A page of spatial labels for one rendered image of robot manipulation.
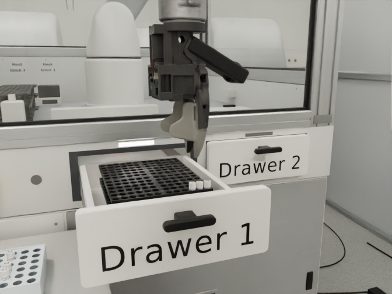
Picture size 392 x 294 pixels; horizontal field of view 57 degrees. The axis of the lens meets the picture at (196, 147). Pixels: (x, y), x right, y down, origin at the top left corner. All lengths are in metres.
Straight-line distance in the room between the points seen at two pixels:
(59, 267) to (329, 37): 0.82
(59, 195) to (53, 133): 0.14
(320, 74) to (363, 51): 1.72
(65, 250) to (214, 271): 0.43
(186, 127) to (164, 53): 0.12
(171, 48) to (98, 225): 0.28
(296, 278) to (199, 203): 0.70
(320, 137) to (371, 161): 1.64
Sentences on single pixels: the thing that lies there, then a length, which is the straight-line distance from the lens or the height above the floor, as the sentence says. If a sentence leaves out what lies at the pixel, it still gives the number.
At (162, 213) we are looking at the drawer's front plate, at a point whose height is 0.91.
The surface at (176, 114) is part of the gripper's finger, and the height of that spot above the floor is 1.03.
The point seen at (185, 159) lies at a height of 0.89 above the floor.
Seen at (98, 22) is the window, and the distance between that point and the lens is 0.82.
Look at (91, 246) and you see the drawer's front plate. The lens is 0.52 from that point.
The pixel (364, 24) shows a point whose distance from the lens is 2.76.
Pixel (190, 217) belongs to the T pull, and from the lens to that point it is 0.50.
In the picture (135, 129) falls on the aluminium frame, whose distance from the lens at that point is 0.82.
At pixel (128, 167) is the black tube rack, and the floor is 0.90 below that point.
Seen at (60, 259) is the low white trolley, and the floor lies 0.76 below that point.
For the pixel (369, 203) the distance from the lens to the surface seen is 2.74.
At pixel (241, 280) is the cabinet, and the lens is 1.08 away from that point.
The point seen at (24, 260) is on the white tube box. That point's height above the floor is 0.80.
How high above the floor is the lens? 1.12
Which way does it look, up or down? 13 degrees down
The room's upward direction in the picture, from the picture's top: straight up
